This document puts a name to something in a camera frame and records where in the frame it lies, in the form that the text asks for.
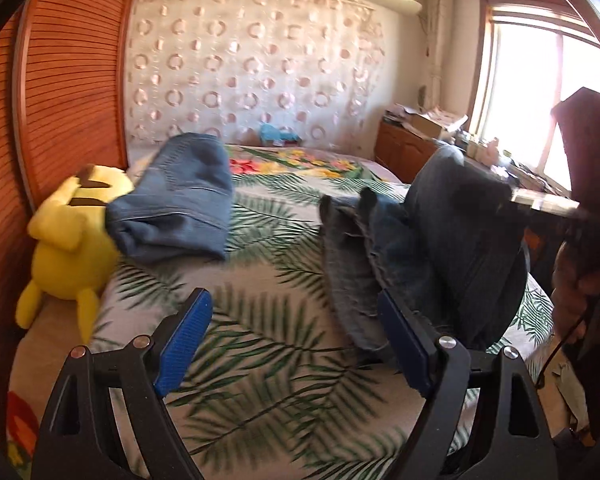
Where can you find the circle pattern curtain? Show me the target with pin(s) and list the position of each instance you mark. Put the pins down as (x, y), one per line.
(255, 60)

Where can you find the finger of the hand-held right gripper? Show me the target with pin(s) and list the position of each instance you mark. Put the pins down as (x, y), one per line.
(482, 192)

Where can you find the dark denim pants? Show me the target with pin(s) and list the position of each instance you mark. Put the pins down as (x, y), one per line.
(450, 260)

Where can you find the person's right hand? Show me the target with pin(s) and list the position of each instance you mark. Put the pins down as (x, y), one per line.
(572, 285)

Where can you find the yellow plush toy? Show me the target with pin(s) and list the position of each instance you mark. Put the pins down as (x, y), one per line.
(70, 255)

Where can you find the wooden slatted wardrobe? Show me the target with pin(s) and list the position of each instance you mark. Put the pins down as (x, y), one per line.
(70, 85)

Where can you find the floral blanket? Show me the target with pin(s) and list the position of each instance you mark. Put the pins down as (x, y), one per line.
(300, 160)

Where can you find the blue denim pants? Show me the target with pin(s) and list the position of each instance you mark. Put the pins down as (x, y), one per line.
(175, 200)

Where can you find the cardboard box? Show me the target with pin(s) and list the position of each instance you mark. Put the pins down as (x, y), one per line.
(427, 125)

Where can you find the window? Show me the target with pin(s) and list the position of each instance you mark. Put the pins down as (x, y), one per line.
(525, 85)

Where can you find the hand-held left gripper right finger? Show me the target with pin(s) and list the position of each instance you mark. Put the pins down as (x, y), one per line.
(405, 345)

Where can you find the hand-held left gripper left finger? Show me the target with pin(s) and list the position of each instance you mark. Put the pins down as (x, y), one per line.
(185, 340)

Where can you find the blue toy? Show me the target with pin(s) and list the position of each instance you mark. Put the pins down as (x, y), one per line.
(275, 134)

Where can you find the leaf print bed sheet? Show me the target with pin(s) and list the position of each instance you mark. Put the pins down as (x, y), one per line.
(260, 300)

